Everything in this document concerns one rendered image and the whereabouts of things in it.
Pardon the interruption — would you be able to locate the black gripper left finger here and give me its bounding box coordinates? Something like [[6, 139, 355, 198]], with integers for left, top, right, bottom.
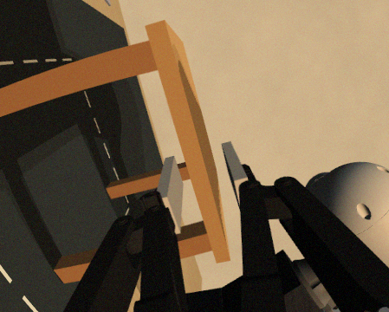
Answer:
[[63, 156, 188, 312]]

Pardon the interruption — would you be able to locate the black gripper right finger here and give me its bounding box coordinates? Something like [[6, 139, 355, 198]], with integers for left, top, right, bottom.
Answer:
[[221, 141, 389, 312]]

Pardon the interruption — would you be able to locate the black rectangular mat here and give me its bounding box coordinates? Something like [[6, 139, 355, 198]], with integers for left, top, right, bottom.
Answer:
[[0, 0, 163, 312]]

